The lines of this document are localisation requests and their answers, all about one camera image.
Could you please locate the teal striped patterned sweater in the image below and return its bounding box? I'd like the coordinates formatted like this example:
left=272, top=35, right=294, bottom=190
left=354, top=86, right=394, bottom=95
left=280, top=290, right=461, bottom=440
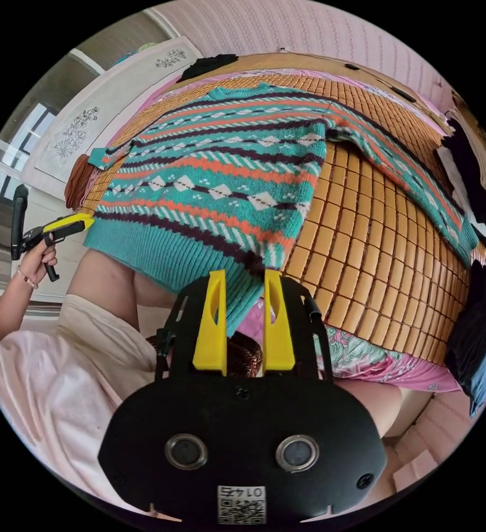
left=84, top=82, right=480, bottom=340

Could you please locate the black garment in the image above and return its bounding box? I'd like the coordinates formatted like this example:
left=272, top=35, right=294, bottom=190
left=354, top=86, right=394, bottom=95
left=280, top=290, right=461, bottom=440
left=179, top=54, right=240, bottom=83

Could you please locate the person's body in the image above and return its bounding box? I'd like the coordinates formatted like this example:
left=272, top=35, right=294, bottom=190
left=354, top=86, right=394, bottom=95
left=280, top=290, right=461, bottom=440
left=0, top=249, right=404, bottom=513

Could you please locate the person's left hand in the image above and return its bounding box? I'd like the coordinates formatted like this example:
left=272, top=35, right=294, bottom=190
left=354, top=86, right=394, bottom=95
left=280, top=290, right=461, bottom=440
left=17, top=243, right=59, bottom=288

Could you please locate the person's left forearm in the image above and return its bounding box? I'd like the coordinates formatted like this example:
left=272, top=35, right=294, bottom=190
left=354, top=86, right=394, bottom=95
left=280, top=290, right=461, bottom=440
left=0, top=269, right=40, bottom=342

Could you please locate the white cupboard with flower print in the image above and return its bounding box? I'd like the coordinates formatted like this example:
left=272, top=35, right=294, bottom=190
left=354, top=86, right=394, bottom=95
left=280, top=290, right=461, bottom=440
left=20, top=35, right=204, bottom=201

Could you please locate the pile of clothes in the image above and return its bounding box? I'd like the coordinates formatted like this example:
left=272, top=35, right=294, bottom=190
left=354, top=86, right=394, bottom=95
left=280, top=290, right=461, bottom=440
left=433, top=93, right=486, bottom=418

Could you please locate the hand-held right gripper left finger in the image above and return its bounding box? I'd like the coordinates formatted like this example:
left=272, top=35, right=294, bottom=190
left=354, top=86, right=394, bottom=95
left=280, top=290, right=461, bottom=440
left=192, top=269, right=228, bottom=377

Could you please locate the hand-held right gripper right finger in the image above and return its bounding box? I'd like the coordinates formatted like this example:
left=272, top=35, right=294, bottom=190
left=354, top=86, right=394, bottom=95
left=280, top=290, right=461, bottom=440
left=263, top=269, right=297, bottom=371

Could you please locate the brown garment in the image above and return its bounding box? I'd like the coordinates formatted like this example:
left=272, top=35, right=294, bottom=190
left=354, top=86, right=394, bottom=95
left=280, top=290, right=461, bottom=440
left=64, top=154, right=103, bottom=211

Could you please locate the window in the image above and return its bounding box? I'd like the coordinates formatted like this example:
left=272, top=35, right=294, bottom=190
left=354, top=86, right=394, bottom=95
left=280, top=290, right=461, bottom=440
left=0, top=101, right=59, bottom=201

